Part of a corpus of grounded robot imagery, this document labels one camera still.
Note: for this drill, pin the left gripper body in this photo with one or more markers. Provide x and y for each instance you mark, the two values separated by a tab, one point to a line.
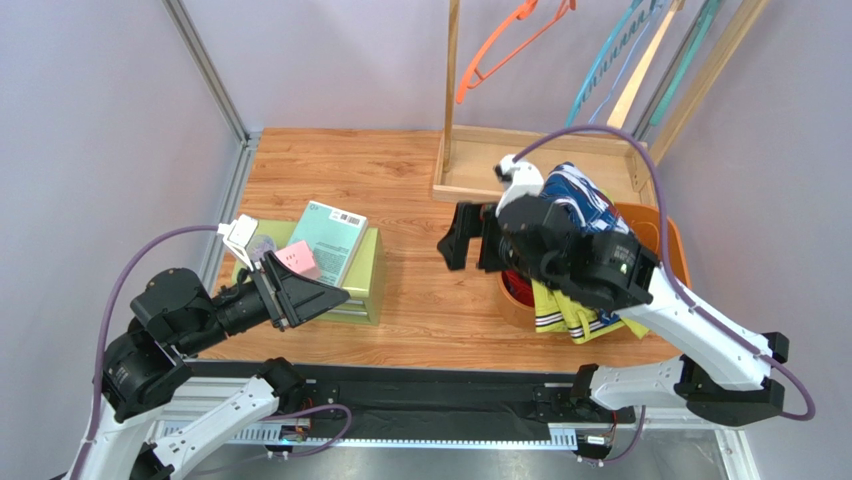
253	304

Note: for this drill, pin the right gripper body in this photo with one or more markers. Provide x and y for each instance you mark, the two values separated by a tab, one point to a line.
489	238

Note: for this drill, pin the yellow-green trousers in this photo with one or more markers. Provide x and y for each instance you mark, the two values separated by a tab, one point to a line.
557	313

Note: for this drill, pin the blue patterned trousers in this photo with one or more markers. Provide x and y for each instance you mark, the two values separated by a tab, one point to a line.
588	206

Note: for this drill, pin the beige hanger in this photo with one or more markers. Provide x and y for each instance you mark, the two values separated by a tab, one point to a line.
624	104

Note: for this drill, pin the light blue hanger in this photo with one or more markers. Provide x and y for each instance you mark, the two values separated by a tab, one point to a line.
610	53

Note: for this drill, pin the teal hanger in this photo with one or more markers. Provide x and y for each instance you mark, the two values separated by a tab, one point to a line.
686	55

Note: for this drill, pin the red trousers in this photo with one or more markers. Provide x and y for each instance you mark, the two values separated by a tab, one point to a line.
518	287

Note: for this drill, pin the blue wire hanger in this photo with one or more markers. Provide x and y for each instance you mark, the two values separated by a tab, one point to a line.
635	37

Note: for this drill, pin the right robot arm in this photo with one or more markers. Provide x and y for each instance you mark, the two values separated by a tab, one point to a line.
722	375

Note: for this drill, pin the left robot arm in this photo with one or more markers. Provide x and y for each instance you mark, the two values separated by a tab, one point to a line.
175	318

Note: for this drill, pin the pink cube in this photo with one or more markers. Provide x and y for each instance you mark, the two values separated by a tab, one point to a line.
299	258

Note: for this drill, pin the green box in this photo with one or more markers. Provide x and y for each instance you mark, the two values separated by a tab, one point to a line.
365	282

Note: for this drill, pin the teal book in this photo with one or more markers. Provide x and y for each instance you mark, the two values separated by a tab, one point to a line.
333	235

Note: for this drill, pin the wooden clothes rack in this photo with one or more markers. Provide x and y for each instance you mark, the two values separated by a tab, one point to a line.
468	154

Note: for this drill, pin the orange plastic basket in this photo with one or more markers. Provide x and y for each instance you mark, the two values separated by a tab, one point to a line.
644	221

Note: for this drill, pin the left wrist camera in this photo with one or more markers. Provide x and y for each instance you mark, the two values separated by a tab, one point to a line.
236	237

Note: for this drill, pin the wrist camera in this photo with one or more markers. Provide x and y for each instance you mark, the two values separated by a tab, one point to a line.
236	237
519	178

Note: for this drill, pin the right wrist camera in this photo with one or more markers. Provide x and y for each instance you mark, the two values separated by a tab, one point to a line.
519	178

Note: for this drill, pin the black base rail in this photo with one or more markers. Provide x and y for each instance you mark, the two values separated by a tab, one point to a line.
353	406

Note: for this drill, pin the aluminium frame post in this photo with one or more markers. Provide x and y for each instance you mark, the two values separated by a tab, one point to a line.
180	15

